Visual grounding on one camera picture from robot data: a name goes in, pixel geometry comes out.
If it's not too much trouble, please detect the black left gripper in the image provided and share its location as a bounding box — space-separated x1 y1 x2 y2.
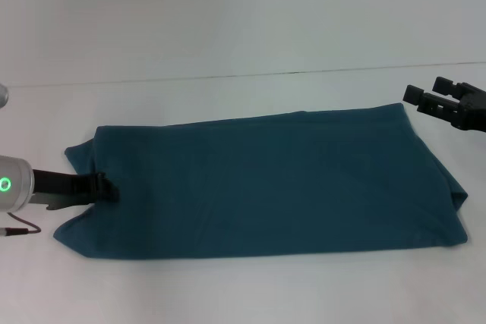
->
30 168 122 212

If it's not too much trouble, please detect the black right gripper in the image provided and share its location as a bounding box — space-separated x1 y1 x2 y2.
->
402 76 486 132

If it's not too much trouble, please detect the teal FREE print T-shirt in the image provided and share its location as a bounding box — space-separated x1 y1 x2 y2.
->
52 102 469 260

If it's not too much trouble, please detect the left gripper cable with plugs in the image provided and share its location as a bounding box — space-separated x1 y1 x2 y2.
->
0 212 43 238

